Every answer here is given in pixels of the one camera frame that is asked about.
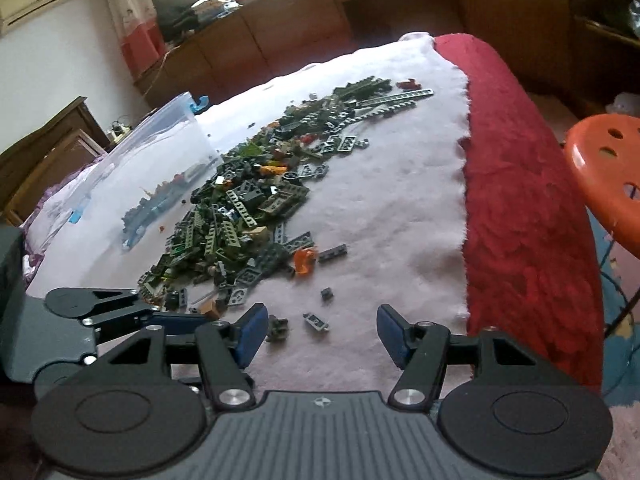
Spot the long wooden cabinet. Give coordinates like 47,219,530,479
135,0,640,121

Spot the clear plastic storage box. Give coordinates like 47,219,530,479
67,91,224,252

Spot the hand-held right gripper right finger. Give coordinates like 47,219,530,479
375,303,541,411

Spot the pile of toy building bricks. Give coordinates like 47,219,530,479
137,76,435,321

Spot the blue printed floor mat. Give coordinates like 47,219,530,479
589,210,640,402

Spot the dark green brick piece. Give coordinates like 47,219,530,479
265,314,291,344

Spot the dark clutter heap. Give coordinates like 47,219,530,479
160,0,247,44

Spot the orange toy piece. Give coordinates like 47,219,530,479
293,246,319,276

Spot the red blanket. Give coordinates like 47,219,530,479
432,34,603,391

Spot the white and red curtain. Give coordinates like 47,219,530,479
96,0,168,79

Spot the wooden headboard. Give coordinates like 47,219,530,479
0,97,111,226

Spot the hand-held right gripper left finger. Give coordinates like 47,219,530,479
92,302,269,411

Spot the small grey brick plate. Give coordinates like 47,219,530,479
302,312,330,334

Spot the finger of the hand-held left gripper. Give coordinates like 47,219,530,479
80,287,213,342

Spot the orange plastic stool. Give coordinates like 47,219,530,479
564,114,640,339

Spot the wooden bedside table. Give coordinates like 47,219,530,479
104,117,147,152

